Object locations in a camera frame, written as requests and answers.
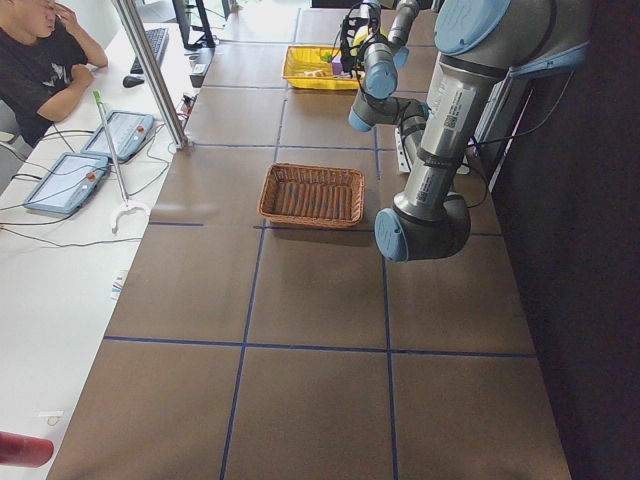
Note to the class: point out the purple cube block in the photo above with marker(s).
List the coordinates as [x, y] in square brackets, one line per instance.
[336, 66]

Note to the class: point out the teach pendant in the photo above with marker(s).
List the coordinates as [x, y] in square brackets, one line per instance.
[68, 184]
[128, 131]

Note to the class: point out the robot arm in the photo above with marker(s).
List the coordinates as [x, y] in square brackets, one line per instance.
[479, 44]
[381, 50]

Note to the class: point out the seated person black shirt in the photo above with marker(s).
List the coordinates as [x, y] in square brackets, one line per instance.
[47, 59]

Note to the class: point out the far teach pendant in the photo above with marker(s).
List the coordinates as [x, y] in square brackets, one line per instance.
[128, 131]

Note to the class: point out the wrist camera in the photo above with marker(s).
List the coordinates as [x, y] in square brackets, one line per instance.
[348, 52]

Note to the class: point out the black monitor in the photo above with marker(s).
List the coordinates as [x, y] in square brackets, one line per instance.
[194, 26]

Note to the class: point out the red cylinder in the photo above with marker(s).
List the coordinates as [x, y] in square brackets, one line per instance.
[25, 451]

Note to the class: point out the aluminium frame post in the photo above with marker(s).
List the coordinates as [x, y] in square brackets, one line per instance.
[135, 31]

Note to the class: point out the black keyboard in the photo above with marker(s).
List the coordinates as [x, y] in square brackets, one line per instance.
[157, 39]

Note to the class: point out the yellow tape roll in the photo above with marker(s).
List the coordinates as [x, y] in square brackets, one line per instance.
[362, 36]

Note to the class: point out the yellow plastic basket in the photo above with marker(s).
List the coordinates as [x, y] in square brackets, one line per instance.
[301, 58]

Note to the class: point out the near teach pendant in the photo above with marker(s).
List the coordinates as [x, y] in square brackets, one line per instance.
[68, 184]

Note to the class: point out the toy croissant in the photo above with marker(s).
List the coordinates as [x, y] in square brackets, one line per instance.
[317, 74]

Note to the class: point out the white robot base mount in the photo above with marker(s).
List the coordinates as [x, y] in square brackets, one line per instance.
[405, 164]

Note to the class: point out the white reacher grabber stick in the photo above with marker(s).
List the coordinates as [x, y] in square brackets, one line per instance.
[127, 205]

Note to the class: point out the brown wicker basket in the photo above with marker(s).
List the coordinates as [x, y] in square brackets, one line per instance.
[313, 196]

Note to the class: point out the black computer mouse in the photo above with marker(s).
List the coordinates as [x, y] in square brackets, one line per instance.
[130, 81]

